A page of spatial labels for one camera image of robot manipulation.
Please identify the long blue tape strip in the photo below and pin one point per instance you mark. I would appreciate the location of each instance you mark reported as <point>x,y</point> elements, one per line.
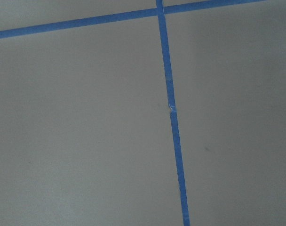
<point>144,13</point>

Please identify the crossing blue tape strip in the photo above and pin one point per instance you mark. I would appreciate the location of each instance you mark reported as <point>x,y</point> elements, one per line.
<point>173,111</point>

